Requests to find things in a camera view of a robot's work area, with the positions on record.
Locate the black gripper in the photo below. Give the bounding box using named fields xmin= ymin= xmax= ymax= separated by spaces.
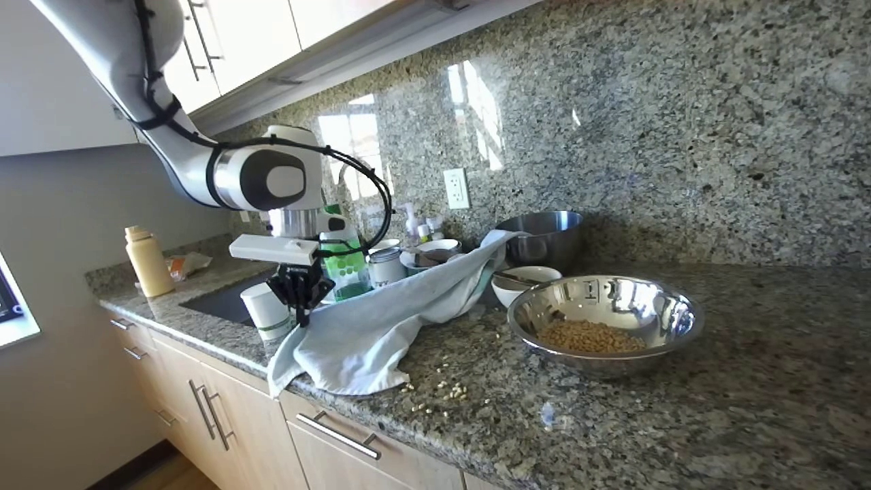
xmin=265 ymin=264 xmax=331 ymax=326

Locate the white towel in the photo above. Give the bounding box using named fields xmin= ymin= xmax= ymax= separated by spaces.
xmin=265 ymin=228 xmax=512 ymax=399

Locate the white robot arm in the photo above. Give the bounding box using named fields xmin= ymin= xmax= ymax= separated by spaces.
xmin=29 ymin=0 xmax=328 ymax=326

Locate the wooden base cabinet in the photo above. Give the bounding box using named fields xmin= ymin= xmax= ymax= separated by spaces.
xmin=110 ymin=317 xmax=500 ymax=490

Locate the white paper cup green stripe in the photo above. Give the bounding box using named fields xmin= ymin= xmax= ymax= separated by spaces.
xmin=238 ymin=283 xmax=290 ymax=340

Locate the green plastic bottle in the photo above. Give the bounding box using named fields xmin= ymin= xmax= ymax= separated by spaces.
xmin=317 ymin=197 xmax=369 ymax=303

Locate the steel sink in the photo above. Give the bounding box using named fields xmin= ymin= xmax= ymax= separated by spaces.
xmin=185 ymin=275 xmax=263 ymax=326

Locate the white mug left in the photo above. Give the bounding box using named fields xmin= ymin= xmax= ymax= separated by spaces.
xmin=368 ymin=241 xmax=404 ymax=287

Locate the white ceramic bowl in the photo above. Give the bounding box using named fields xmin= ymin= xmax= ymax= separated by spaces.
xmin=489 ymin=268 xmax=561 ymax=309

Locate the upper wooden cabinet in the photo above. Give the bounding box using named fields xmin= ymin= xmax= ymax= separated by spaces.
xmin=163 ymin=0 xmax=538 ymax=135

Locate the large steel mixing bowl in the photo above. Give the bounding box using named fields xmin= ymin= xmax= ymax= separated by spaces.
xmin=505 ymin=275 xmax=701 ymax=380

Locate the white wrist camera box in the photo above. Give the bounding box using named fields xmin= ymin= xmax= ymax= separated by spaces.
xmin=229 ymin=235 xmax=314 ymax=268

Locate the silver cabinet handle pair left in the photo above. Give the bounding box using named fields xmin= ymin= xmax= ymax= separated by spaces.
xmin=188 ymin=380 xmax=215 ymax=438

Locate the silver cabinet handle pair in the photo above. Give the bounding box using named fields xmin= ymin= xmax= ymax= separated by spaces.
xmin=188 ymin=380 xmax=215 ymax=438
xmin=204 ymin=388 xmax=234 ymax=453

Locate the silver cabinet handle pair right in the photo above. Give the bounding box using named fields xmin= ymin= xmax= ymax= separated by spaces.
xmin=204 ymin=388 xmax=234 ymax=453

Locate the long silver drawer handle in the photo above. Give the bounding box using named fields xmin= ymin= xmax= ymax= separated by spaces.
xmin=297 ymin=412 xmax=380 ymax=461

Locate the white wall outlet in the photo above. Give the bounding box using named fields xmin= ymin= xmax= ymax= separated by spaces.
xmin=444 ymin=169 xmax=468 ymax=209

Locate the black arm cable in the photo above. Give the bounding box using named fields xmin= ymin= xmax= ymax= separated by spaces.
xmin=129 ymin=0 xmax=396 ymax=257

